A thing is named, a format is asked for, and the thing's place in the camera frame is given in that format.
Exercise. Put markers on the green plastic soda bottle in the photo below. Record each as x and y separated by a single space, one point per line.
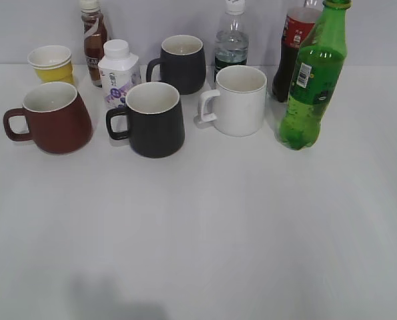
318 66

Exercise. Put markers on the black mug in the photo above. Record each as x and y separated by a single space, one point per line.
155 127
182 63

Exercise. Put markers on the cola bottle red label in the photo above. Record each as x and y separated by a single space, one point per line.
298 24

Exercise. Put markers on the brown coffee drink bottle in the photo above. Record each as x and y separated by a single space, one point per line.
95 35

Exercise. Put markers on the black mug rear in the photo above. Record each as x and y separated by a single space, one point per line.
182 63

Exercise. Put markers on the red ceramic mug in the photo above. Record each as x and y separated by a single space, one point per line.
57 119

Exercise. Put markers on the yellow paper cup stack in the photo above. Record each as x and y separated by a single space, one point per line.
52 63

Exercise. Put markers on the black mug front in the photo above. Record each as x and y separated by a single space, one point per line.
155 127

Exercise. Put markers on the white yogurt bottle purple label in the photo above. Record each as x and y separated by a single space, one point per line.
119 71

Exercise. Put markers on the clear water bottle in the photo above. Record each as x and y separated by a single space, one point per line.
232 41

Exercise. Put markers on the white ceramic mug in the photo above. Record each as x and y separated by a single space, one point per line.
236 106

